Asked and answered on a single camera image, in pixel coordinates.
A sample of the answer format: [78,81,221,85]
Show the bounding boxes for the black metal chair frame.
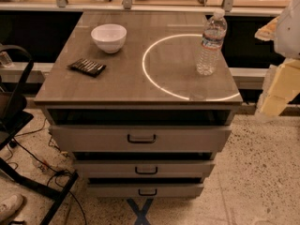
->
[0,44,80,225]

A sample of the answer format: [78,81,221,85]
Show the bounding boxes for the black floor cable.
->
[6,119,87,225]

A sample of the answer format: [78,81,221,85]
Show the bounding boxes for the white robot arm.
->
[254,0,300,119]

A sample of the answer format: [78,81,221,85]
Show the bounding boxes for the clear plastic water bottle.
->
[196,8,227,76]

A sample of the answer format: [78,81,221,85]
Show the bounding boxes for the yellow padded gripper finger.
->
[254,17,278,41]
[259,59,300,116]

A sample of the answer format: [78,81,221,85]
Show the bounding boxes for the metal shelf rail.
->
[0,0,292,16]

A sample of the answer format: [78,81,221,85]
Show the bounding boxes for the top grey drawer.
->
[51,126,231,153]

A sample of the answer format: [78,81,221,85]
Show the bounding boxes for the bottom grey drawer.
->
[87,184,203,198]

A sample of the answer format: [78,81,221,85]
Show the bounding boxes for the grey drawer cabinet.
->
[36,11,242,186]

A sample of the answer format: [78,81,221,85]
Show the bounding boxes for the grey drawer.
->
[87,184,203,198]
[73,160,215,178]
[51,126,231,153]

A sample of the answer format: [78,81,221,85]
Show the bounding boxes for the middle grey drawer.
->
[73,160,215,178]

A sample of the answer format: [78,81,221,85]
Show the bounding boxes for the dark chocolate bar packet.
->
[67,58,106,78]

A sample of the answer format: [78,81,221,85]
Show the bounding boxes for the white ceramic bowl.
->
[91,23,127,53]

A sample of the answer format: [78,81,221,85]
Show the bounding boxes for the white sneaker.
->
[0,194,23,222]

